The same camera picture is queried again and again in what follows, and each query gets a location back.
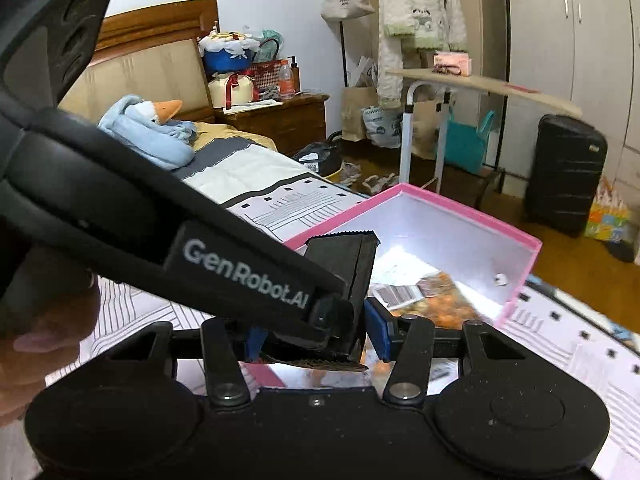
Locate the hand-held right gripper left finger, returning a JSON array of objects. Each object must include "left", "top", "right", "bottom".
[{"left": 102, "top": 319, "right": 267, "bottom": 409}]

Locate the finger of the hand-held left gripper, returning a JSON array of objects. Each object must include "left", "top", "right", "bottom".
[{"left": 302, "top": 294, "right": 357, "bottom": 348}]

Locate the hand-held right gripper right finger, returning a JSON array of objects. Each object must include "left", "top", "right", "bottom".
[{"left": 364, "top": 297, "right": 528, "bottom": 409}]

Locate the black cracker packet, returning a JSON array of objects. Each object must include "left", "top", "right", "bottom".
[{"left": 260, "top": 230, "right": 382, "bottom": 374}]

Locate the clear mixed nut packet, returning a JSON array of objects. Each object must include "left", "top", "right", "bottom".
[{"left": 372, "top": 270, "right": 483, "bottom": 332}]

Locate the pink cardboard box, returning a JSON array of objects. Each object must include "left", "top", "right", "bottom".
[{"left": 245, "top": 182, "right": 543, "bottom": 391}]

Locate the person's left hand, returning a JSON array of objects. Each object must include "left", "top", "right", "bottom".
[{"left": 0, "top": 272, "right": 103, "bottom": 428}]

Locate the white printed paper sheet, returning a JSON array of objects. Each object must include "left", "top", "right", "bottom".
[{"left": 372, "top": 247, "right": 432, "bottom": 287}]

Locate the blue goose plush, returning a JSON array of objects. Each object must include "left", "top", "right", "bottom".
[{"left": 97, "top": 94, "right": 198, "bottom": 171}]

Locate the wooden padded headboard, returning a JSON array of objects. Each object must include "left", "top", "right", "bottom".
[{"left": 57, "top": 0, "right": 221, "bottom": 126}]

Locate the cream bag with red ribbon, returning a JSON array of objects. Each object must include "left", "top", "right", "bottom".
[{"left": 207, "top": 72, "right": 258, "bottom": 110}]

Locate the black bag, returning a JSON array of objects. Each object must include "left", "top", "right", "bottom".
[{"left": 291, "top": 132, "right": 344, "bottom": 179}]

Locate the brown wooden nightstand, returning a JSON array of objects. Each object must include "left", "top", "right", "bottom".
[{"left": 215, "top": 92, "right": 331, "bottom": 158}]

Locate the striped printed bedsheet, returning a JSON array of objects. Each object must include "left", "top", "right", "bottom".
[{"left": 97, "top": 137, "right": 640, "bottom": 480}]

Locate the blue gift basket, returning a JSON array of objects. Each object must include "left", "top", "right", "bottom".
[{"left": 197, "top": 25, "right": 264, "bottom": 76}]

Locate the red mesh basket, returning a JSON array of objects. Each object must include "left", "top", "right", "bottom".
[{"left": 247, "top": 59, "right": 286, "bottom": 97}]

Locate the white printed bag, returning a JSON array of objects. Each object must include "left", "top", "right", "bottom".
[{"left": 361, "top": 105, "right": 404, "bottom": 149}]

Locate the teal shopping bag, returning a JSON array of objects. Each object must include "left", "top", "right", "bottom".
[{"left": 442, "top": 107, "right": 496, "bottom": 173}]

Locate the brown paper bag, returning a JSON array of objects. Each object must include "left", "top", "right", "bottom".
[{"left": 341, "top": 57, "right": 381, "bottom": 142}]

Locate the orange drink bottle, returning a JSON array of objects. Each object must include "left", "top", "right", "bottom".
[{"left": 278, "top": 60, "right": 296, "bottom": 101}]

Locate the black suitcase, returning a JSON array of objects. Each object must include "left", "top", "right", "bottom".
[{"left": 522, "top": 114, "right": 608, "bottom": 235}]

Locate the colourful gift box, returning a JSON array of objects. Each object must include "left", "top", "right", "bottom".
[{"left": 584, "top": 176, "right": 632, "bottom": 243}]

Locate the wooden top side table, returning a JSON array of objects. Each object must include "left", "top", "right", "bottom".
[{"left": 387, "top": 67, "right": 583, "bottom": 196}]

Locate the small pink box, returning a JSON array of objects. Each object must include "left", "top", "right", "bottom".
[{"left": 432, "top": 51, "right": 473, "bottom": 77}]

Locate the white knitted cardigan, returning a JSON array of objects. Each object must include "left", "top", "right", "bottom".
[{"left": 377, "top": 0, "right": 468, "bottom": 108}]

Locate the white wardrobe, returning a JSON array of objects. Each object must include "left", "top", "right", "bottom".
[{"left": 505, "top": 0, "right": 640, "bottom": 196}]

